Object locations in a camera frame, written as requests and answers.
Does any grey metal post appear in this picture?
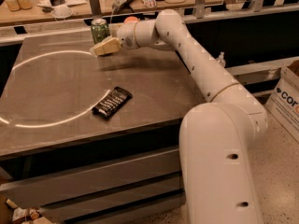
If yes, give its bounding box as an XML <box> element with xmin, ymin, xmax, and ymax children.
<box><xmin>89</xmin><ymin>0</ymin><xmax>102</xmax><ymax>18</ymax></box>

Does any black power adapter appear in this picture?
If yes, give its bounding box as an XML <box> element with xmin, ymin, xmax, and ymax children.
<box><xmin>50</xmin><ymin>0</ymin><xmax>65</xmax><ymax>7</ymax></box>

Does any right clear sanitizer bottle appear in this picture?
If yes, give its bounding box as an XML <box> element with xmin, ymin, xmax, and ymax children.
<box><xmin>217</xmin><ymin>51</ymin><xmax>226</xmax><ymax>66</ymax></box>

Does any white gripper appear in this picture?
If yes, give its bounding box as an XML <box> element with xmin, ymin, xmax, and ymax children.
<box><xmin>90</xmin><ymin>22</ymin><xmax>135</xmax><ymax>56</ymax></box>

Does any black snack bar wrapper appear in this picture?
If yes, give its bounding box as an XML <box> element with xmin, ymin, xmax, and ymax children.
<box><xmin>92</xmin><ymin>87</ymin><xmax>133</xmax><ymax>119</ymax></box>

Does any grey drawer cabinet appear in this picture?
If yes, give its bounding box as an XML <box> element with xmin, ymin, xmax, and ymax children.
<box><xmin>0</xmin><ymin>32</ymin><xmax>201</xmax><ymax>224</ymax></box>

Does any white cardboard box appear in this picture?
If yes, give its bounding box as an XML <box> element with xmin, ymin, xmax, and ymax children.
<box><xmin>265</xmin><ymin>60</ymin><xmax>299</xmax><ymax>142</ymax></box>

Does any white power strip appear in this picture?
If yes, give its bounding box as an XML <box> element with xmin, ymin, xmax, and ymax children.
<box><xmin>111</xmin><ymin>0</ymin><xmax>139</xmax><ymax>12</ymax></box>

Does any orange ball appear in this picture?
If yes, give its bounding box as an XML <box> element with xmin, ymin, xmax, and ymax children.
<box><xmin>124</xmin><ymin>16</ymin><xmax>139</xmax><ymax>23</ymax></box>

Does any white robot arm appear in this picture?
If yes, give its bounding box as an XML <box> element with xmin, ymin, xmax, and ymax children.
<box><xmin>91</xmin><ymin>9</ymin><xmax>268</xmax><ymax>224</ymax></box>

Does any green drink can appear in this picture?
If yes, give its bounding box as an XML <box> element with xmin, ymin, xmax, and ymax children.
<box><xmin>91</xmin><ymin>18</ymin><xmax>110</xmax><ymax>44</ymax></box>

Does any wooden workbench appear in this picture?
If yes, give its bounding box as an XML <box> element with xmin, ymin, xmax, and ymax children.
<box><xmin>0</xmin><ymin>0</ymin><xmax>223</xmax><ymax>27</ymax></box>

